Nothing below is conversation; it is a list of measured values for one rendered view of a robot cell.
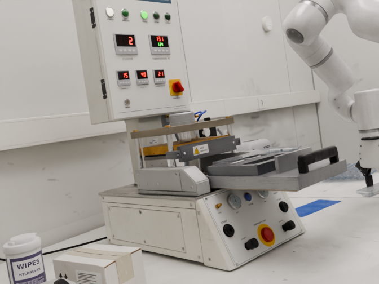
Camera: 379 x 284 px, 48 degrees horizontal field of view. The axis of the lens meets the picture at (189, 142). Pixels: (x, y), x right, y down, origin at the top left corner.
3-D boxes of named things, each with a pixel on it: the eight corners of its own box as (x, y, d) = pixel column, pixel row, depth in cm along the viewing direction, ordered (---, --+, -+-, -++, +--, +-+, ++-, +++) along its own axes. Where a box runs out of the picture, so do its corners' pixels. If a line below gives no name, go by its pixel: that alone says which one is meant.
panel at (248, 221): (235, 268, 102) (202, 198, 106) (303, 232, 122) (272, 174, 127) (241, 266, 100) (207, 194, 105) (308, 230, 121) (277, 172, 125)
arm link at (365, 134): (391, 125, 142) (392, 134, 142) (367, 127, 149) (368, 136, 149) (377, 129, 137) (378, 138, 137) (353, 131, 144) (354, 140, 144)
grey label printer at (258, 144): (218, 176, 231) (214, 145, 230) (241, 169, 245) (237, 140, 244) (255, 176, 213) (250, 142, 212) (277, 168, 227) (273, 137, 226)
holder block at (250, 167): (207, 176, 111) (206, 165, 111) (255, 162, 125) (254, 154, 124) (258, 175, 99) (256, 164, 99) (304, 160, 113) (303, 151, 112)
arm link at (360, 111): (351, 130, 146) (371, 129, 138) (346, 92, 146) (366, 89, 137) (369, 127, 149) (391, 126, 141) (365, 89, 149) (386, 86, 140)
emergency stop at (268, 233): (263, 245, 111) (256, 231, 112) (272, 240, 114) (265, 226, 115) (267, 243, 110) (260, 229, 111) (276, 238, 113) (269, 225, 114)
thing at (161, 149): (144, 160, 130) (139, 129, 129) (195, 149, 145) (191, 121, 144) (181, 158, 117) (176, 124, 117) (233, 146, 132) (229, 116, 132)
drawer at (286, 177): (202, 190, 112) (198, 161, 111) (254, 174, 127) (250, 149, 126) (299, 194, 90) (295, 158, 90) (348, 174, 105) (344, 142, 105)
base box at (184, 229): (108, 245, 139) (100, 194, 139) (190, 216, 165) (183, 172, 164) (230, 273, 100) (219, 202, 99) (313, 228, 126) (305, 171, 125)
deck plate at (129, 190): (98, 195, 139) (97, 192, 138) (177, 174, 162) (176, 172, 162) (195, 200, 105) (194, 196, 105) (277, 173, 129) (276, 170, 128)
